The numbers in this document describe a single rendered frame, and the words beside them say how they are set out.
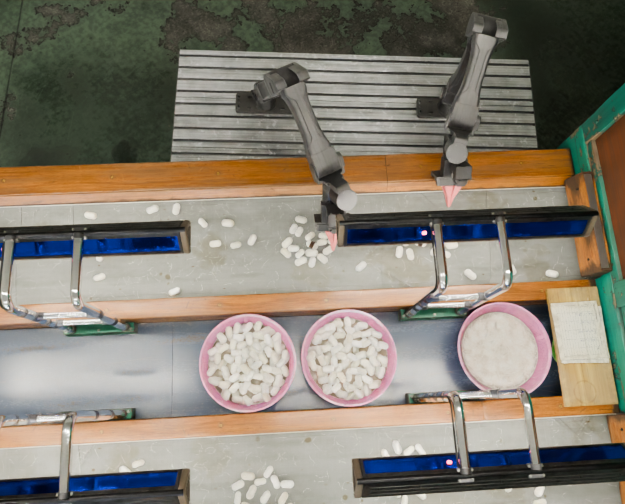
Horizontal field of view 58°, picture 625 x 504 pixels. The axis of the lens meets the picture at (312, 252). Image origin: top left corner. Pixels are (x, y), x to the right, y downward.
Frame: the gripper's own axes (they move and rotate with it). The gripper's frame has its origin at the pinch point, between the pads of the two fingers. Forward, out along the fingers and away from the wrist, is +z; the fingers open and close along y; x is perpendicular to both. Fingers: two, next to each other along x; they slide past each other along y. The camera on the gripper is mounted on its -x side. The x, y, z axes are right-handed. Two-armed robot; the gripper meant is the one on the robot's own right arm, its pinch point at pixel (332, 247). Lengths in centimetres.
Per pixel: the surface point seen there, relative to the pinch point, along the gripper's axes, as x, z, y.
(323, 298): -4.6, 13.7, -3.1
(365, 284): -0.1, 12.3, 9.5
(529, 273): 1, 11, 59
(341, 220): -23.2, -17.6, -0.1
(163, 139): 112, -5, -66
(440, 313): -4.0, 20.9, 31.4
